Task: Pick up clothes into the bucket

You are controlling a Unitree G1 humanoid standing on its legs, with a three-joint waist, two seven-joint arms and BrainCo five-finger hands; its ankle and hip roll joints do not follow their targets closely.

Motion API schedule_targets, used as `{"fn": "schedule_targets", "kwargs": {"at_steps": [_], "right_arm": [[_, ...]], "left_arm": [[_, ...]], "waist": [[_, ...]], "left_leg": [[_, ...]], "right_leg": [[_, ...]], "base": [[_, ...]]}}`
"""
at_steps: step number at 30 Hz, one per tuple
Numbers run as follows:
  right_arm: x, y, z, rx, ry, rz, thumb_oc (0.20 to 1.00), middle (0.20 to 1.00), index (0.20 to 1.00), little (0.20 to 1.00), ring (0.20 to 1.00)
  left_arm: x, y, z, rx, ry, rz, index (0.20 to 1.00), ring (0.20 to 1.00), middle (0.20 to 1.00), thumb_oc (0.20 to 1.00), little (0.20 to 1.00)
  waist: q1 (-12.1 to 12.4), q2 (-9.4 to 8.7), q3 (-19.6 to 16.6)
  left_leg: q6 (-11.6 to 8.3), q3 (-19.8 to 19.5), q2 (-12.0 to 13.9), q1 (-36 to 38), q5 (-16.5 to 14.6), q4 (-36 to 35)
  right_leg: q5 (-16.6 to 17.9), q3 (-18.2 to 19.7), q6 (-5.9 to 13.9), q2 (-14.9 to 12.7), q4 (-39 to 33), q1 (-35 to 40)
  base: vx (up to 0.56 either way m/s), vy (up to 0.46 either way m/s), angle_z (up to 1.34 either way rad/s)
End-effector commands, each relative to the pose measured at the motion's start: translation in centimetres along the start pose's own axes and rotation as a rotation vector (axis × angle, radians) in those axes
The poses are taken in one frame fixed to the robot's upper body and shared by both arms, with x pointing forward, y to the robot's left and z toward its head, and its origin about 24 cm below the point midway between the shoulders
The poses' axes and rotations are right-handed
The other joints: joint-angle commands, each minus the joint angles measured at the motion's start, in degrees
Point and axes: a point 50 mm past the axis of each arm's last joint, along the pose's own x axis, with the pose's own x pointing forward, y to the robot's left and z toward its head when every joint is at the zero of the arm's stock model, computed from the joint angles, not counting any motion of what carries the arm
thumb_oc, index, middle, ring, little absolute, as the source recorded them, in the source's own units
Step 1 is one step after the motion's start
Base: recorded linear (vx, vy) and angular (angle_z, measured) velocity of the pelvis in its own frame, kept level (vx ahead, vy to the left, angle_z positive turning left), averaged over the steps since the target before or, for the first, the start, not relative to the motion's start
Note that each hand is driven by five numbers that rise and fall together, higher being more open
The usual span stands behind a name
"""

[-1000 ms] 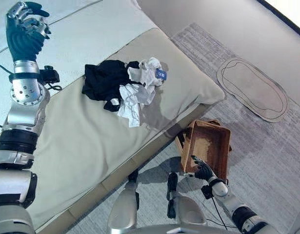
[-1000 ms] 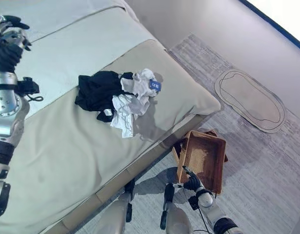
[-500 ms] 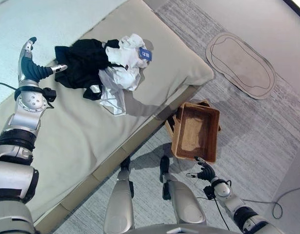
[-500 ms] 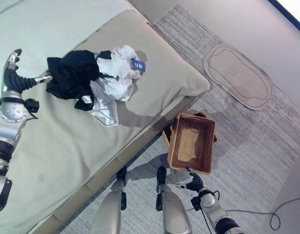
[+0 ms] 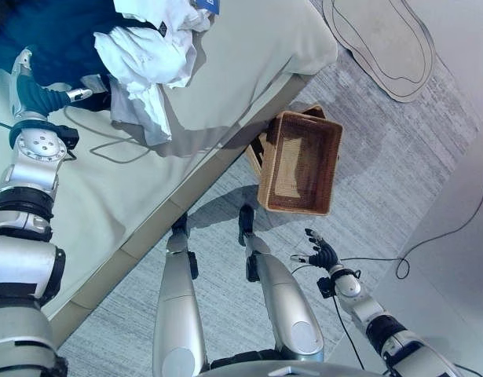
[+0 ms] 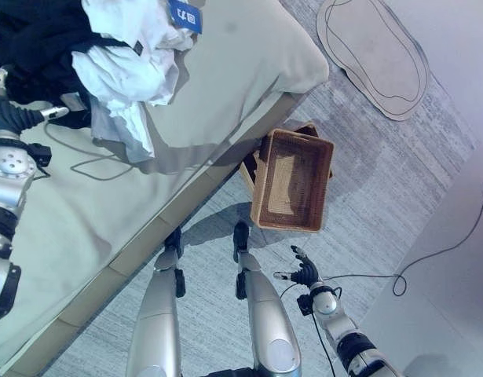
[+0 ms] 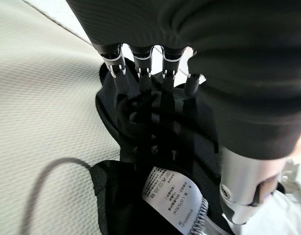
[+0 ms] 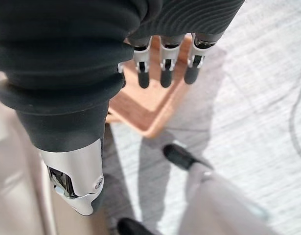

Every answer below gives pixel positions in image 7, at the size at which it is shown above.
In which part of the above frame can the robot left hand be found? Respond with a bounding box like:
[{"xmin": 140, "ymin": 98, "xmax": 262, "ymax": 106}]
[{"xmin": 66, "ymin": 0, "xmax": 301, "ymax": 225}]

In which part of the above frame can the black mesh garment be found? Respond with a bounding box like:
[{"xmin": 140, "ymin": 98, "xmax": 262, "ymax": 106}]
[{"xmin": 89, "ymin": 61, "xmax": 235, "ymax": 235}]

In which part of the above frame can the white crumpled cloth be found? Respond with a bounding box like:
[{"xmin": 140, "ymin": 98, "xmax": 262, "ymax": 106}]
[{"xmin": 250, "ymin": 158, "xmax": 301, "ymax": 235}]

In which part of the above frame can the white textured mattress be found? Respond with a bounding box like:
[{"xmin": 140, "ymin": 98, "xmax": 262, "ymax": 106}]
[{"xmin": 0, "ymin": 0, "xmax": 146, "ymax": 235}]

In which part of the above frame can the grey drawstring cord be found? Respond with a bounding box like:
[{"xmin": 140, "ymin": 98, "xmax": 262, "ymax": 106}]
[{"xmin": 19, "ymin": 158, "xmax": 93, "ymax": 235}]

